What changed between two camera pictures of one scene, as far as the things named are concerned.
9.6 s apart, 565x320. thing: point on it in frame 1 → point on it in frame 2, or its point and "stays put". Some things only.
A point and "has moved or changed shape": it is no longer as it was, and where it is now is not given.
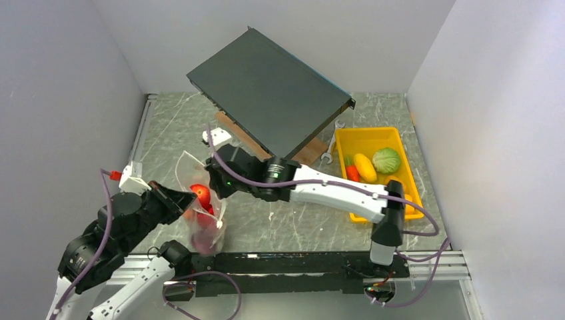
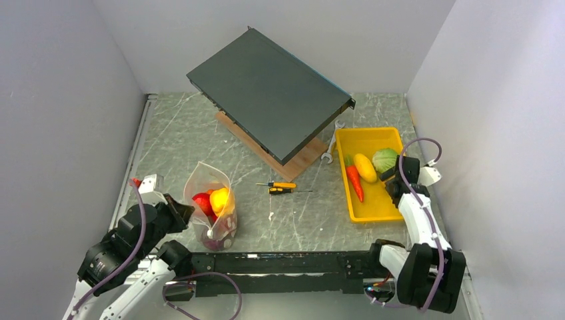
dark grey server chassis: x=271 y=92 stays put
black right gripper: x=224 y=191 → x=386 y=176
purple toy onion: x=204 y=243 → x=219 y=236
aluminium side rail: x=137 y=150 stays put
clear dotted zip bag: x=206 y=218 has moved or changed shape
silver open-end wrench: x=337 y=125 stays put
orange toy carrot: x=352 y=172 stays put
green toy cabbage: x=386 y=161 stays put
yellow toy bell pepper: x=410 y=209 has moved or changed shape
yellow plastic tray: x=352 y=141 stays put
